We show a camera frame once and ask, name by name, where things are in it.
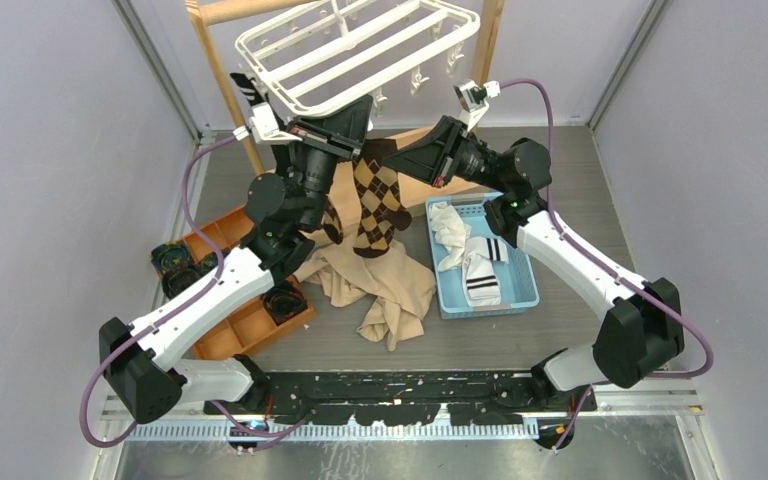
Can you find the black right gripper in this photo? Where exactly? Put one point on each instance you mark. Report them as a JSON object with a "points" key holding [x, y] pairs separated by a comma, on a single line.
{"points": [[430, 159]]}

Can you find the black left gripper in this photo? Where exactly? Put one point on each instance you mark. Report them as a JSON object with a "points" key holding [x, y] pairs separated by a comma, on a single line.
{"points": [[342, 132]]}

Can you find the brown argyle sock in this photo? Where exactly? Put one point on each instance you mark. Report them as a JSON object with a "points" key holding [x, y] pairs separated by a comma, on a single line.
{"points": [[381, 210], [332, 224]]}

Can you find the white plastic clip hanger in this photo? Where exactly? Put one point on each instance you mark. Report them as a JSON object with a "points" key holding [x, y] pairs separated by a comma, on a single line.
{"points": [[317, 57]]}

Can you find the black white-striped sock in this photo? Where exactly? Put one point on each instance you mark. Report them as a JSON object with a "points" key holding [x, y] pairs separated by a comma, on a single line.
{"points": [[248, 88]]}

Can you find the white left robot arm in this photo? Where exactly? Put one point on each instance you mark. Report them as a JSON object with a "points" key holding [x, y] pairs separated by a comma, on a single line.
{"points": [[143, 361]]}

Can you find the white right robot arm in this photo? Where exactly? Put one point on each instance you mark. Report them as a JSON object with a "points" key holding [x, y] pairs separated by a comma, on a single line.
{"points": [[639, 332]]}

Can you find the beige crumpled cloth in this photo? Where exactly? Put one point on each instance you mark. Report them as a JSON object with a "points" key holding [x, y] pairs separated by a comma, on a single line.
{"points": [[402, 288]]}

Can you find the white black-striped sock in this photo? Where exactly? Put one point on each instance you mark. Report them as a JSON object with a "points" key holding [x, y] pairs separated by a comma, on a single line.
{"points": [[481, 285]]}

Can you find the light blue plastic basket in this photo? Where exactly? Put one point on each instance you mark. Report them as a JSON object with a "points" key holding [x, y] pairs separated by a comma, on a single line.
{"points": [[518, 284]]}

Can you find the rolled black sock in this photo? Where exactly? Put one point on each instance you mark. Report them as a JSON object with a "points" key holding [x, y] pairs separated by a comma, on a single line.
{"points": [[284, 302]]}

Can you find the orange compartment tray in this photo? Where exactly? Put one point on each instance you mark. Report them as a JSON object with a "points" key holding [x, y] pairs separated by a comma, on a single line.
{"points": [[252, 327]]}

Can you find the rolled dark patterned sock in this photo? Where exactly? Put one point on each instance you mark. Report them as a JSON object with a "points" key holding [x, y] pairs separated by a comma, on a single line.
{"points": [[170, 256]]}

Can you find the rolled dark green sock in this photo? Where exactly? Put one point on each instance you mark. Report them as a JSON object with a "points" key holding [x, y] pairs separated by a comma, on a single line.
{"points": [[183, 275]]}

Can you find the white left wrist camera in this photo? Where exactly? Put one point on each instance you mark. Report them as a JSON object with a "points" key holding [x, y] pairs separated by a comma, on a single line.
{"points": [[263, 128]]}

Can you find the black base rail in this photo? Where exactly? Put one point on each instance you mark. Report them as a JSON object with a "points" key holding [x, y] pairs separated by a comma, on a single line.
{"points": [[403, 398]]}

